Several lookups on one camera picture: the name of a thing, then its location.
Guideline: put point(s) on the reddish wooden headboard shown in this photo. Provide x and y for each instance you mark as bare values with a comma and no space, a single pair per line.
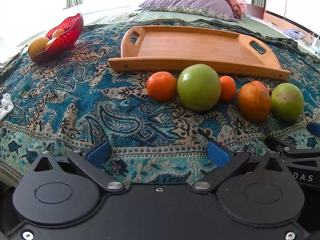
256,11

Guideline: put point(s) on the red glass bowl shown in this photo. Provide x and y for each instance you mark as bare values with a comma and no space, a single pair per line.
67,30

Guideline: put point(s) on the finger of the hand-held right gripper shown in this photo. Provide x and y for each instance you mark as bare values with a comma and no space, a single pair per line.
314,128
275,141

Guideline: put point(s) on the eyeglasses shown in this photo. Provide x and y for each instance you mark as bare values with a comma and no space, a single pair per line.
130,14

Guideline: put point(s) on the green apple with brown spot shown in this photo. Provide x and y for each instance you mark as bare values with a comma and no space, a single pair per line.
287,102

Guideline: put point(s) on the small orange mandarin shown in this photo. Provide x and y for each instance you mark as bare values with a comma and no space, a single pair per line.
228,88

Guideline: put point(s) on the light wooden bed frame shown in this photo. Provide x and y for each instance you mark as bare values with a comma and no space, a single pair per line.
287,21

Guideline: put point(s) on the large yellow citrus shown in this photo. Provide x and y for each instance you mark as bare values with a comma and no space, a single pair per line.
37,46

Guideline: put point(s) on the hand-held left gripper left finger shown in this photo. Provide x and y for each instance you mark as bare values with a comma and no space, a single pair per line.
98,152

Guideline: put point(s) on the small yellow-orange citrus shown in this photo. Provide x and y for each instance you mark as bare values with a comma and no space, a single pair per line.
58,33

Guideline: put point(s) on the large green apple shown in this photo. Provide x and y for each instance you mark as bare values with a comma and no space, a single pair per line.
198,87

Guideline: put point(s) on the white crumpled tissue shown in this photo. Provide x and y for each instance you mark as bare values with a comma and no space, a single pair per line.
5,106

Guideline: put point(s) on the pale blue cloth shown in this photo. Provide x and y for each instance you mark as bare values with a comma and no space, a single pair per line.
293,33

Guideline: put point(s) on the wooden serving tray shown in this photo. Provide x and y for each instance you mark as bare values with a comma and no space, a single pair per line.
187,45

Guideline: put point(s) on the dark red plum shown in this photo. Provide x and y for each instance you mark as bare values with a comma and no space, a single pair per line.
271,92

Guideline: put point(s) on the blue paisley blanket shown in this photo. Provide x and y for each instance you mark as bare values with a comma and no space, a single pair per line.
75,110

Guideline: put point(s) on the orange mango fruit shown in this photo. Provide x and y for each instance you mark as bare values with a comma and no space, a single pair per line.
253,101

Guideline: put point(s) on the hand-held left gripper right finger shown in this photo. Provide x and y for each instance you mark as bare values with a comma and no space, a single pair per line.
218,153

